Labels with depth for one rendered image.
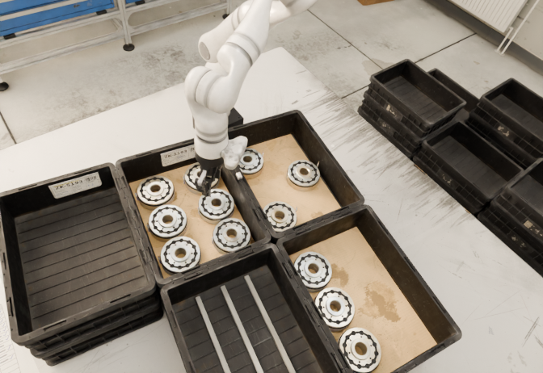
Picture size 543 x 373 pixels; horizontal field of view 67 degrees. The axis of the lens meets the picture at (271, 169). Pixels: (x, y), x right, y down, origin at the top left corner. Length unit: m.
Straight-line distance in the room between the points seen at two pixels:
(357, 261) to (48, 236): 0.84
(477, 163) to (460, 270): 0.93
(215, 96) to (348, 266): 0.64
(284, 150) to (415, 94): 1.13
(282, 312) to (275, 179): 0.41
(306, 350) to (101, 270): 0.55
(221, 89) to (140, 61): 2.28
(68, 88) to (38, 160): 1.37
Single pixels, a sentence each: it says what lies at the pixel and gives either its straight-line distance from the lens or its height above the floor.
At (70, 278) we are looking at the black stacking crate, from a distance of 1.17.
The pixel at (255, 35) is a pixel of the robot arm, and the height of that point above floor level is 1.38.
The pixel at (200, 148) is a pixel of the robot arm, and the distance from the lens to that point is 0.90.
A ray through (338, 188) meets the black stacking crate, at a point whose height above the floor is 0.87.
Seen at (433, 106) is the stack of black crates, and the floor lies 0.49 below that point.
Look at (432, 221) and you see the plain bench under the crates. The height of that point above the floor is 0.70.
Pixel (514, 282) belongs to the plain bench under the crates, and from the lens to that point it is 1.56.
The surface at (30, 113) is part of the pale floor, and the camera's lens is 2.81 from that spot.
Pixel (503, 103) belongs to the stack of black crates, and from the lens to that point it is 2.55.
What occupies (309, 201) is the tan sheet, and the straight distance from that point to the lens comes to 1.25.
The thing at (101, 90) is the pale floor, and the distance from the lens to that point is 2.85.
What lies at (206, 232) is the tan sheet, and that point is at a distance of 1.17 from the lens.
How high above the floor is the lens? 1.86
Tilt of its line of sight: 52 degrees down
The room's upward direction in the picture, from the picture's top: 11 degrees clockwise
